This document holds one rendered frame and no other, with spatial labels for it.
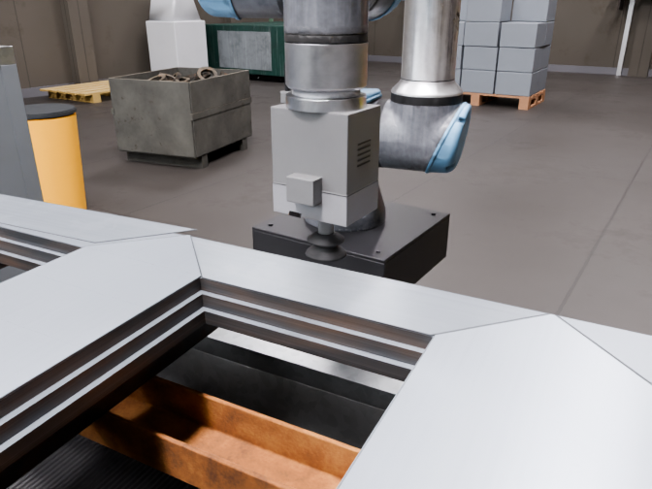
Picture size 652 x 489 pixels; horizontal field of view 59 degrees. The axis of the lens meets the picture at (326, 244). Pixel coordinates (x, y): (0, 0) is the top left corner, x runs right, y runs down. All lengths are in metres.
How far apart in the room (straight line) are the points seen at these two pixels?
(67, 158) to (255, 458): 2.99
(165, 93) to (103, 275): 3.73
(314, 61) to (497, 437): 0.33
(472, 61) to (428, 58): 6.49
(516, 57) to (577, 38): 4.59
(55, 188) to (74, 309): 2.95
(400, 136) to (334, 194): 0.43
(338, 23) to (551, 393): 0.34
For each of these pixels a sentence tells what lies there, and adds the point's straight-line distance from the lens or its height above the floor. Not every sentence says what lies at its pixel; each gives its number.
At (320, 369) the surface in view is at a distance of 0.80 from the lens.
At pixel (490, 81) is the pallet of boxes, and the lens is 7.36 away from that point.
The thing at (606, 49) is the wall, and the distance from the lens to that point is 11.71.
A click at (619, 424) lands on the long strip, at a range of 0.47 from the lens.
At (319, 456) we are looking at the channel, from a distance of 0.64.
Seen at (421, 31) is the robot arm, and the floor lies 1.10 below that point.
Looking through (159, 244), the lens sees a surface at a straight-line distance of 0.74.
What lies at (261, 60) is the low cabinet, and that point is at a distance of 9.57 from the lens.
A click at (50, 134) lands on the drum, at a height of 0.49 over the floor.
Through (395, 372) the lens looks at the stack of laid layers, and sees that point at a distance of 0.55.
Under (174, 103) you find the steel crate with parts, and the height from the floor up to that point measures 0.49.
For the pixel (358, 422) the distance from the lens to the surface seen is 0.81.
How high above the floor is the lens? 1.14
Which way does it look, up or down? 23 degrees down
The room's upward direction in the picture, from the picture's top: straight up
